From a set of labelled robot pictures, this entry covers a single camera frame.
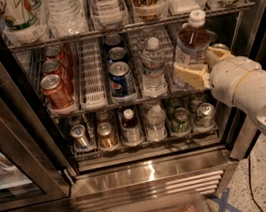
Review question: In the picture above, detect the bottom silver can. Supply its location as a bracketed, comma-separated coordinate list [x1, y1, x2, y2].
[70, 124, 91, 149]

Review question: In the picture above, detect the bottom brown tea bottle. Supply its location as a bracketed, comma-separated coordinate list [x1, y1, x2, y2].
[121, 109, 143, 146]

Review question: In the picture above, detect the top clear water bottle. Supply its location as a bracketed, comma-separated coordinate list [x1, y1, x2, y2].
[45, 0, 88, 39]

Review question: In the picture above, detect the middle red soda can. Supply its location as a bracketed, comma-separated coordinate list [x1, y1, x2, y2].
[41, 59, 74, 93]

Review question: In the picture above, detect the stainless steel display fridge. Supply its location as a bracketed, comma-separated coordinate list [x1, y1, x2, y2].
[0, 0, 266, 212]

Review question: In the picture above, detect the bottom water bottle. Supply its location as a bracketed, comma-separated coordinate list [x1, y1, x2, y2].
[146, 104, 167, 142]

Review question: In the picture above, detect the front blue pepsi can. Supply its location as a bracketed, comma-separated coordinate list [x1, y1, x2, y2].
[108, 61, 135, 98]

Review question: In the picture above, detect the middle green soda can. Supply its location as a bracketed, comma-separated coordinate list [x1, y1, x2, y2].
[208, 30, 218, 44]

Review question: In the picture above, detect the front red soda can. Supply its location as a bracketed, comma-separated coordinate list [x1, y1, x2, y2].
[40, 74, 73, 110]

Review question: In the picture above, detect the bottom green can right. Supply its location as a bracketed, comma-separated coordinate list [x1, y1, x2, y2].
[194, 102, 215, 131]

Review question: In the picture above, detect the clear water bottle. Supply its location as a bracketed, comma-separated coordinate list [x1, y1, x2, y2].
[141, 37, 167, 98]
[45, 0, 88, 39]

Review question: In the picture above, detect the bottom green can left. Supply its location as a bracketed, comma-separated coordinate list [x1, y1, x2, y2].
[170, 107, 191, 136]

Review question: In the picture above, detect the rear blue pepsi can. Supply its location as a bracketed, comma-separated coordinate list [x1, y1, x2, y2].
[104, 34, 124, 50]

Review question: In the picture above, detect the empty white shelf tray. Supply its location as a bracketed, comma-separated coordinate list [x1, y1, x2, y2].
[77, 39, 108, 110]

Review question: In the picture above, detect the green soda can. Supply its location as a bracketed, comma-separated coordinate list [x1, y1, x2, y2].
[211, 43, 230, 51]
[208, 30, 218, 44]

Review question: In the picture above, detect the bottom copper can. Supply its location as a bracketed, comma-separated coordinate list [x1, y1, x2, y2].
[97, 122, 117, 148]

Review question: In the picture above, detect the blue pepsi can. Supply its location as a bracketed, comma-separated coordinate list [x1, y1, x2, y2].
[107, 47, 128, 64]
[104, 34, 124, 50]
[108, 61, 135, 98]

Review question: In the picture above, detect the top white green can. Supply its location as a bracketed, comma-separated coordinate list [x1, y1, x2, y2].
[0, 0, 38, 31]

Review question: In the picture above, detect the black power cable right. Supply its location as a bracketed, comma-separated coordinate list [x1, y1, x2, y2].
[243, 153, 265, 212]

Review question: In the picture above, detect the brown tea plastic bottle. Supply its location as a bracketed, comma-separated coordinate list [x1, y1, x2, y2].
[172, 9, 210, 71]

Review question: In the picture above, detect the top tea bottle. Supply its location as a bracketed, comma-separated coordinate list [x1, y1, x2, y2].
[90, 0, 126, 28]

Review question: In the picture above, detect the middle blue pepsi can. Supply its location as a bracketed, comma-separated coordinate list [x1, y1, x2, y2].
[107, 47, 128, 64]

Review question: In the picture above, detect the glass fridge door left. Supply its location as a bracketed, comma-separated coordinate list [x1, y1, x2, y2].
[0, 0, 73, 212]

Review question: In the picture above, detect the front clear water bottle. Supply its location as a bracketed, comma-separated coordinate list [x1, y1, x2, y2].
[141, 37, 167, 98]

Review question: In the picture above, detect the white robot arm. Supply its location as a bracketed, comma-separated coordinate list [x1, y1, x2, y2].
[172, 47, 266, 137]

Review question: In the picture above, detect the red soda can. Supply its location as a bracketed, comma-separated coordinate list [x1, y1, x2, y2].
[43, 45, 74, 79]
[40, 74, 73, 110]
[41, 59, 74, 93]

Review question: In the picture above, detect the front green soda can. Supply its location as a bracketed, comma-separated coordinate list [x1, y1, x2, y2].
[211, 43, 230, 51]

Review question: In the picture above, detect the rear red soda can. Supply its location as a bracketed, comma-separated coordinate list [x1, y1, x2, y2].
[43, 45, 74, 79]

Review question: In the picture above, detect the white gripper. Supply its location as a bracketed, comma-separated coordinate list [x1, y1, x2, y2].
[173, 46, 266, 107]

